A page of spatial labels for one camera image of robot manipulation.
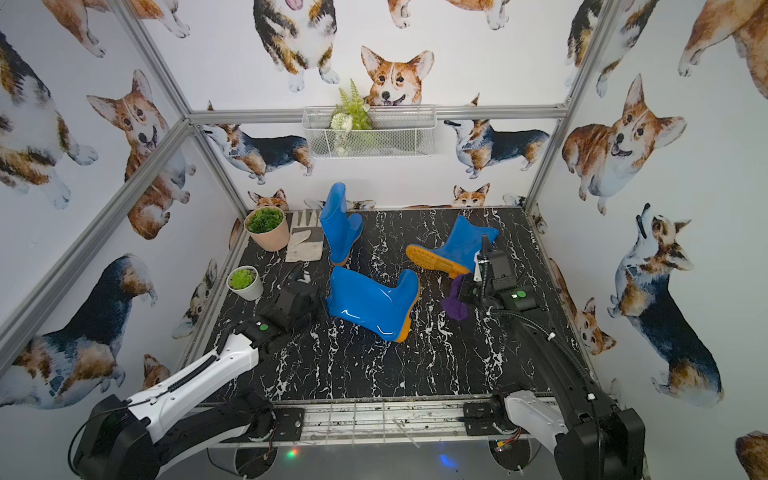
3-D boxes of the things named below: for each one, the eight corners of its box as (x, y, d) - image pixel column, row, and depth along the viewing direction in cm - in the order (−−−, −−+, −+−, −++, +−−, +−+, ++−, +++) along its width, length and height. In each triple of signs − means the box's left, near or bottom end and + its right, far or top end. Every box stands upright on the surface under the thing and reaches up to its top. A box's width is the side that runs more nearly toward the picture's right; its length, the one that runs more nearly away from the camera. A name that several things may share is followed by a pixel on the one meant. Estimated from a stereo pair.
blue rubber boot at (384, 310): (331, 343, 89) (321, 324, 78) (340, 289, 101) (332, 266, 90) (419, 343, 89) (421, 323, 78) (417, 289, 101) (418, 266, 90)
